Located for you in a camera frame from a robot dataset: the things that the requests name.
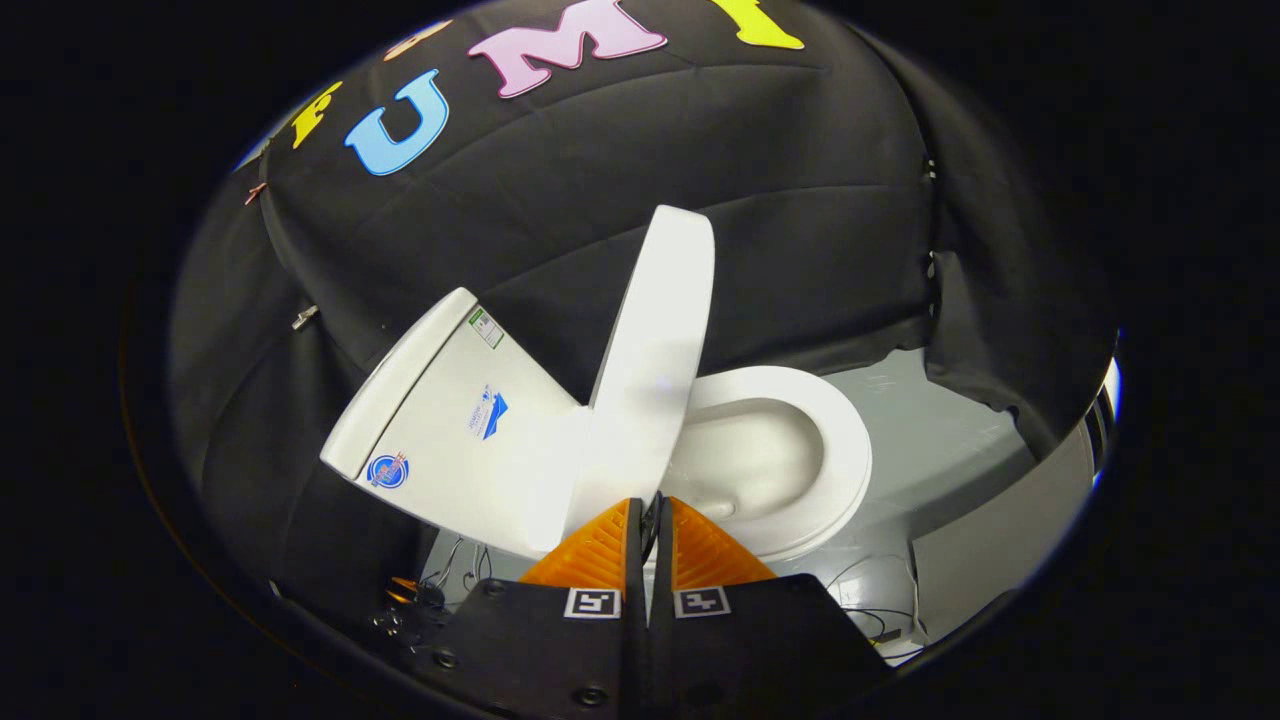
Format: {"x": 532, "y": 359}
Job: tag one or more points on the copper clip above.
{"x": 256, "y": 193}

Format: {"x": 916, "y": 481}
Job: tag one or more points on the black backdrop cloth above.
{"x": 780, "y": 200}

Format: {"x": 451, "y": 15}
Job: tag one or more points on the white toilet lid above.
{"x": 650, "y": 380}

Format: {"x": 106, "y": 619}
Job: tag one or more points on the white toilet seat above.
{"x": 845, "y": 470}

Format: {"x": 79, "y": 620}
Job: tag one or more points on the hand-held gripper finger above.
{"x": 662, "y": 600}
{"x": 638, "y": 600}

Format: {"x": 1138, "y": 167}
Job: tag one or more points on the white ceramic toilet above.
{"x": 440, "y": 440}

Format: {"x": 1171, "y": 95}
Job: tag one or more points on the silver metal clip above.
{"x": 305, "y": 317}

